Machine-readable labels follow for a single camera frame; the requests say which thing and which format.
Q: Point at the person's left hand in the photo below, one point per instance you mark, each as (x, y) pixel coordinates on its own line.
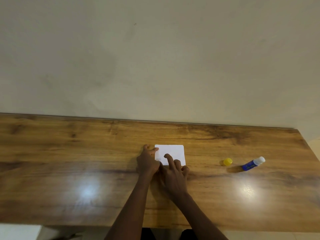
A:
(146, 164)

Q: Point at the person's left fingers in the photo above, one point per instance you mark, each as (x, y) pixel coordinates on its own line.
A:
(151, 149)

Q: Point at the person's right hand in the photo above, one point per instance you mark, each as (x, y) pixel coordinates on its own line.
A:
(175, 181)

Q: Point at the person's right forearm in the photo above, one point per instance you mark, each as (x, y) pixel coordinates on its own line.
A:
(200, 217)

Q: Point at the person's right middle finger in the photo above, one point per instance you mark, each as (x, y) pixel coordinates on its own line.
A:
(178, 164)

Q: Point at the white paper sheet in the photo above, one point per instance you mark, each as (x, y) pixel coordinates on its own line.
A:
(175, 151)

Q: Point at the blue glue stick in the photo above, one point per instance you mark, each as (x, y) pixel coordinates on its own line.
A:
(252, 164)

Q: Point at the person's left forearm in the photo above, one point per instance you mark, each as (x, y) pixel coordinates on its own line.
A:
(130, 209)

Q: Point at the person's right thumb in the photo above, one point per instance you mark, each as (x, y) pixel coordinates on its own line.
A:
(161, 167)

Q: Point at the person's dark trousers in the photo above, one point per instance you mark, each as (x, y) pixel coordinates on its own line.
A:
(146, 234)

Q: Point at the yellow glue stick cap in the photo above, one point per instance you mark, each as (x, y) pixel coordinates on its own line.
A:
(227, 161)

